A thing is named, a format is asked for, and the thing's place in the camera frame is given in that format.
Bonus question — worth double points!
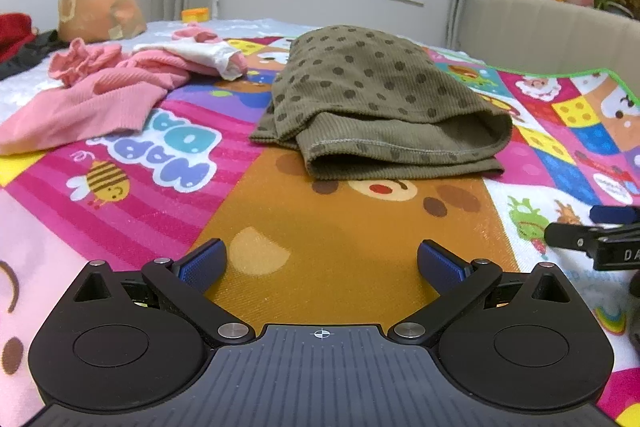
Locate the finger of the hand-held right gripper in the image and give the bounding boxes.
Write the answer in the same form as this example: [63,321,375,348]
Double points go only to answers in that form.
[589,205,640,225]
[543,222,603,254]

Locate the white bedspread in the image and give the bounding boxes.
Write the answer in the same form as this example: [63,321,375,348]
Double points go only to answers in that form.
[0,17,482,125]

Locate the colourful printed play mat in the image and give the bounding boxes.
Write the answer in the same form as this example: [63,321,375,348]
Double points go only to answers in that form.
[0,36,640,427]

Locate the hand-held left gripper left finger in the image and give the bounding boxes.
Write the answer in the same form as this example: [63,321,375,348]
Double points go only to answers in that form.
[72,238,256,346]

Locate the red cloth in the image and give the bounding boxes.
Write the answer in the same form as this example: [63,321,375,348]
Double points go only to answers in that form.
[0,12,39,64]

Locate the small pink cloth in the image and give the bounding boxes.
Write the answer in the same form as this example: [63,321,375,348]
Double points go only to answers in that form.
[172,23,222,44]

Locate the olive dotted garment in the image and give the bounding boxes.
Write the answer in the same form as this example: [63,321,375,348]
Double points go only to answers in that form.
[248,24,515,182]

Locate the pink ribbed garment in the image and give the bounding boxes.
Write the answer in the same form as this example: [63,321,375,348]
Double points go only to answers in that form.
[0,38,249,156]

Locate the dark cloth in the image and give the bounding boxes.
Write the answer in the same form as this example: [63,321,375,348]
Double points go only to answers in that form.
[0,29,72,81]

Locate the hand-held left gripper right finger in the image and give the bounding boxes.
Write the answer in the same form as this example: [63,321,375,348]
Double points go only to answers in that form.
[389,239,574,347]

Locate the beige padded headboard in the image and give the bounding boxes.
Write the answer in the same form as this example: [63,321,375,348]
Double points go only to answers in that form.
[460,0,640,76]

